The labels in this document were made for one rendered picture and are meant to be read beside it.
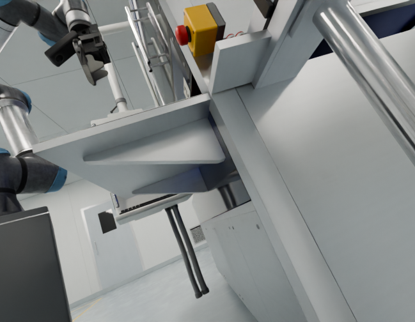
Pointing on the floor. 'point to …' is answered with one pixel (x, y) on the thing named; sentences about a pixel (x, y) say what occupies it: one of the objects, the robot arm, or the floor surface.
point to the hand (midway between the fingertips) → (90, 82)
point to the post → (267, 191)
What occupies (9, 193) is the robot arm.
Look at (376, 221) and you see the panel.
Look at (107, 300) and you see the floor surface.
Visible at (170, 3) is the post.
